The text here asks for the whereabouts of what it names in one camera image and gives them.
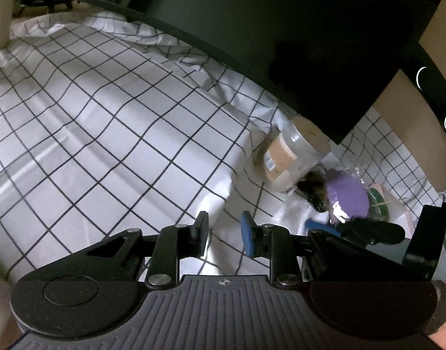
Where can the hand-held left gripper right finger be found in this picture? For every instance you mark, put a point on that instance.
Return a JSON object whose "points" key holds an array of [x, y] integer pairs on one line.
{"points": [[247, 235]]}

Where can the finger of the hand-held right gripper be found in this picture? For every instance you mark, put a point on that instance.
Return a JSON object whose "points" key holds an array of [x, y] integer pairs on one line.
{"points": [[321, 226]]}

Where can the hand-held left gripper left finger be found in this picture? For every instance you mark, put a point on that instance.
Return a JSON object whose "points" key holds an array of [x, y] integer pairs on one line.
{"points": [[203, 235]]}

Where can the purple round soft pad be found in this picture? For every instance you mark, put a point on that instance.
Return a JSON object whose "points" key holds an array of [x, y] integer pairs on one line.
{"points": [[345, 197]]}

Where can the person's right forearm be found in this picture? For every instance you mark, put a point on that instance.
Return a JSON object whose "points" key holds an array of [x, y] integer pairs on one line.
{"points": [[445, 337]]}

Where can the brown mottled hair accessory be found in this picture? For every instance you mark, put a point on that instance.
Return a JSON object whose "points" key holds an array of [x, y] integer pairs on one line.
{"points": [[313, 191]]}

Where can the pink box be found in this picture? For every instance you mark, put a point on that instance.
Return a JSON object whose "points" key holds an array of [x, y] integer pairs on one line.
{"points": [[400, 213]]}

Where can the glass jar green lid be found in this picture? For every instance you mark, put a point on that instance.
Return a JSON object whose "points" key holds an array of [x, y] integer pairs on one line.
{"points": [[379, 204]]}

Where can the large clear jar beige lid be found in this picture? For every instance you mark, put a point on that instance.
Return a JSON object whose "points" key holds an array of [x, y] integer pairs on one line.
{"points": [[292, 156]]}

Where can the black device with light rings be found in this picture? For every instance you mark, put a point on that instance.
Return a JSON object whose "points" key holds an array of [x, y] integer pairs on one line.
{"points": [[436, 87]]}

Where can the white cabinet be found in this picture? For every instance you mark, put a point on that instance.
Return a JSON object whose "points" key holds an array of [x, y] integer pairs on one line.
{"points": [[2, 18]]}

